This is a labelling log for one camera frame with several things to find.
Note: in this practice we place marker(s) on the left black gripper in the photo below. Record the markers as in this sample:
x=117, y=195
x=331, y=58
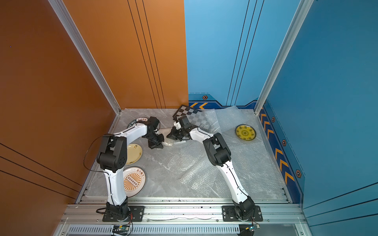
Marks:
x=159, y=145

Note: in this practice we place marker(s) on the bubble wrap of green plate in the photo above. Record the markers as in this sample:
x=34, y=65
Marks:
x=230, y=117

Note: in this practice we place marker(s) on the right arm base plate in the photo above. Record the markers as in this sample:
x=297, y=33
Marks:
x=231, y=213

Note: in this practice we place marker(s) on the black white checkerboard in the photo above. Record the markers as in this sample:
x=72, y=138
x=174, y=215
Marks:
x=185, y=110

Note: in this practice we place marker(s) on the bubble pink plate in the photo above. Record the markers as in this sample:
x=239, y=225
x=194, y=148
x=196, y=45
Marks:
x=188, y=164

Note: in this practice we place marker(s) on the green circuit board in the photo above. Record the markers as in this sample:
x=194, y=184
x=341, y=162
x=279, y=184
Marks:
x=248, y=229
x=121, y=230

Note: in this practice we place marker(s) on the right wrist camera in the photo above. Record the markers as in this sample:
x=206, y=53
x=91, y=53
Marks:
x=177, y=125

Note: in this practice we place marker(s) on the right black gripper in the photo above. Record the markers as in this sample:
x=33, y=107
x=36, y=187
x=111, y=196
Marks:
x=173, y=134

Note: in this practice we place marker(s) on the white vented cable duct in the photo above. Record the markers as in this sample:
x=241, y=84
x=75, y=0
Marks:
x=175, y=229

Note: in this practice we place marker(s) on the left aluminium corner post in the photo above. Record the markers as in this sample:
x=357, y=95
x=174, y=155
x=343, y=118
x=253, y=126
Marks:
x=69, y=25

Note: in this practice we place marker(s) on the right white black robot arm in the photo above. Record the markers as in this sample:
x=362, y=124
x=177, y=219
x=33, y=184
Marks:
x=219, y=156

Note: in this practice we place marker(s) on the cream dinner plate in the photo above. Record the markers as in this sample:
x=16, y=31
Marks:
x=134, y=153

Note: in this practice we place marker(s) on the bubble wrap of yellow plate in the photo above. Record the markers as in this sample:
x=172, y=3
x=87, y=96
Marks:
x=255, y=168

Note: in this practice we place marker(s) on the yellow dinner plate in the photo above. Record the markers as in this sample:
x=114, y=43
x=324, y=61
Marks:
x=245, y=132

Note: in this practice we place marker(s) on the aluminium corner post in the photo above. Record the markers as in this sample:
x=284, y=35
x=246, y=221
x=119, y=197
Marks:
x=69, y=25
x=289, y=39

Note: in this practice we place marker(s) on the aluminium front rail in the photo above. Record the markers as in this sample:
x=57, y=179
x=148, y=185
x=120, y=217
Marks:
x=176, y=210

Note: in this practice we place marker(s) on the left green circuit board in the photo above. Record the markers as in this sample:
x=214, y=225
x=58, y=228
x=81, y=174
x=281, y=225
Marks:
x=121, y=230

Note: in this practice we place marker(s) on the bubble white blue plate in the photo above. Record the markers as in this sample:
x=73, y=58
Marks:
x=132, y=123

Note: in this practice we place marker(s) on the bubble item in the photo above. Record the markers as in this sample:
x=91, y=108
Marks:
x=206, y=120

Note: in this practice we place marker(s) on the right aluminium corner post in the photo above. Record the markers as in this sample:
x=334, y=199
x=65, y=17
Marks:
x=289, y=39

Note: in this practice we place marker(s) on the right green circuit board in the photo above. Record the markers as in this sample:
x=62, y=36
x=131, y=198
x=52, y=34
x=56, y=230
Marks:
x=248, y=229

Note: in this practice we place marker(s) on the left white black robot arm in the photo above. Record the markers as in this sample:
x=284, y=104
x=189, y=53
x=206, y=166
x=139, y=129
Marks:
x=112, y=157

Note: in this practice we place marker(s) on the white orange sunburst plate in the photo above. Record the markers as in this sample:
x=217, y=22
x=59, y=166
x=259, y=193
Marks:
x=134, y=181

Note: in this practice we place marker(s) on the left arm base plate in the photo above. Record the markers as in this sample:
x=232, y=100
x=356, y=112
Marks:
x=129, y=213

